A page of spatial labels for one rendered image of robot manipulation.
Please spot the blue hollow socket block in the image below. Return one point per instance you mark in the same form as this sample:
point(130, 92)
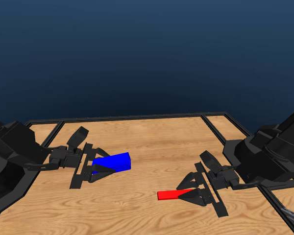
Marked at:
point(117, 161)

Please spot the thin red peg bar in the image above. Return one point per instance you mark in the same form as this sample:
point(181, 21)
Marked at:
point(166, 195)

